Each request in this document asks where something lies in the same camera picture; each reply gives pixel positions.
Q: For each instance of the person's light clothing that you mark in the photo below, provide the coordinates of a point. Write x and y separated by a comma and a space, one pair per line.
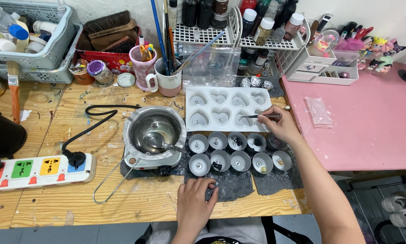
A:
236, 230

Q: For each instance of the black metal tweezers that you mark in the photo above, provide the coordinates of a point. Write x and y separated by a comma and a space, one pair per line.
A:
252, 116

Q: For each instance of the pair of grey shoes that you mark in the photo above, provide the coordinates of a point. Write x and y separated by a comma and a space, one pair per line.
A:
401, 210

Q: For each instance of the pink checked cup with pens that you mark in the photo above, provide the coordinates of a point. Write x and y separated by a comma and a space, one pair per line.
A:
142, 71

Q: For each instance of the person's left hand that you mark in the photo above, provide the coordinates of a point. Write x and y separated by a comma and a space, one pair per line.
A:
192, 206

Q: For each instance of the red box with brushes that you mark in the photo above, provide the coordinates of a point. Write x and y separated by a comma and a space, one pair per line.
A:
111, 44

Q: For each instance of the foil wrapped pieces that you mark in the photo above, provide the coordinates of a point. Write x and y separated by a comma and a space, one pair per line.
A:
255, 82

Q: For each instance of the glass jar with purple lid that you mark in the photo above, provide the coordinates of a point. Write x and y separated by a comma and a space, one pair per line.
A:
101, 73

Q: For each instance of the white silicone heart mold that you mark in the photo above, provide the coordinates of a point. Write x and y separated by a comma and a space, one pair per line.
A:
223, 101

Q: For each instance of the clear zip plastic bag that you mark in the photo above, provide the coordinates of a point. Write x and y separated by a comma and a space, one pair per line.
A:
213, 66

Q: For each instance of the metal spoon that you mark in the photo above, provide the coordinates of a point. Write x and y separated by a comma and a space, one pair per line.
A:
155, 139

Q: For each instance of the white and pink mug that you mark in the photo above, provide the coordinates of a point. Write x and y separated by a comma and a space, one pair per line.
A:
167, 81

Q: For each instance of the clear dome with toy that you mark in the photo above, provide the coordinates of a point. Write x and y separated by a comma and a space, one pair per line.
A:
325, 42

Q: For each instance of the white drawer organizer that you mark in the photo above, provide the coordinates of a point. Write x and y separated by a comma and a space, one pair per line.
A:
319, 69

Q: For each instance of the small clear plastic packet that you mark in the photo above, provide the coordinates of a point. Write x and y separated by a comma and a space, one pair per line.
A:
318, 111

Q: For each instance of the orange paint-stained jar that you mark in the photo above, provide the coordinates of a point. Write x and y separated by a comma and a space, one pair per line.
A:
81, 73

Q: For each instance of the steel melting pot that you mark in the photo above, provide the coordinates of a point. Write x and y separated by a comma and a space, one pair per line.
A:
155, 127

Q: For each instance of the white multicolour power strip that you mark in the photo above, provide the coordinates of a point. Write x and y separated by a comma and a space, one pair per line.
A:
36, 172

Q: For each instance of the large black object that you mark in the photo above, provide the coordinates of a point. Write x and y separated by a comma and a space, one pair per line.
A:
3, 135

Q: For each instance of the blue stick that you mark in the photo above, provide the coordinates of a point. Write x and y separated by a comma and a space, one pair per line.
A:
159, 34

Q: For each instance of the grey baskets with bottles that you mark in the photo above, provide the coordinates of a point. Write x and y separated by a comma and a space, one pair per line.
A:
30, 40

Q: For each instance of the small white hot plate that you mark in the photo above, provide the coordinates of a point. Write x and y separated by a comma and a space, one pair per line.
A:
148, 162

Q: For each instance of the pink holder with scissors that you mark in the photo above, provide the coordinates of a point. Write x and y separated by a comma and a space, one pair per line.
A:
353, 39

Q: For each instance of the person's right hand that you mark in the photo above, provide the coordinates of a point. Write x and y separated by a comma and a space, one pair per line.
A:
282, 127

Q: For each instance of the round white lid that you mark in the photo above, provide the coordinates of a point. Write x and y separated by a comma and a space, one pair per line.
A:
126, 80

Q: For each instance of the dark grey mesh mat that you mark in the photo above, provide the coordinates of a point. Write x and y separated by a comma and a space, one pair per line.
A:
233, 184

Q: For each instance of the group of toy figurines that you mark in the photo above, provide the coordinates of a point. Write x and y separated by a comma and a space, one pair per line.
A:
382, 52

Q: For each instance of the group of silver tealight cups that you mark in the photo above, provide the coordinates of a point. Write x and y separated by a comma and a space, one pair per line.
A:
240, 161

